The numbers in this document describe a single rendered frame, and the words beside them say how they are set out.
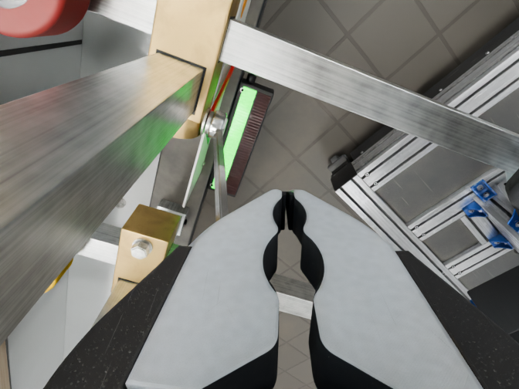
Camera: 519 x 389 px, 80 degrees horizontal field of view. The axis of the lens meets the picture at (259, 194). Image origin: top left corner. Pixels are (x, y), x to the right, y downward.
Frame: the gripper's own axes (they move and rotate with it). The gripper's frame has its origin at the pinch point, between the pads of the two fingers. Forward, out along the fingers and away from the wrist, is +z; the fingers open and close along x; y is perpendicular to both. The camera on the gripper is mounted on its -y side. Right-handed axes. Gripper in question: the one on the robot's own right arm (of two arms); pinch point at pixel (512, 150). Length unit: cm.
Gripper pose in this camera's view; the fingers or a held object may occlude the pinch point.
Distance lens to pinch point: 39.0
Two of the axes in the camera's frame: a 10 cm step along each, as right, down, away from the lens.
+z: 0.4, -5.0, 8.6
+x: 3.3, -8.1, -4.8
